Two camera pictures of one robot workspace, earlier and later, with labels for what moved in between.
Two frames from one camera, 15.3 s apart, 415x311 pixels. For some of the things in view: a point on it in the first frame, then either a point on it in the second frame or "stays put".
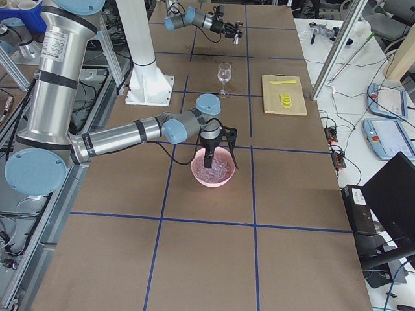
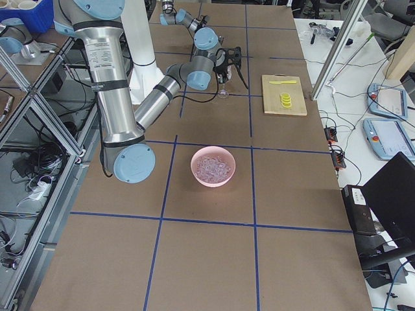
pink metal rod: [356, 52] stays put
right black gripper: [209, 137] → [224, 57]
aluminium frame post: [346, 30] stays put
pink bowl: [222, 171] stays put
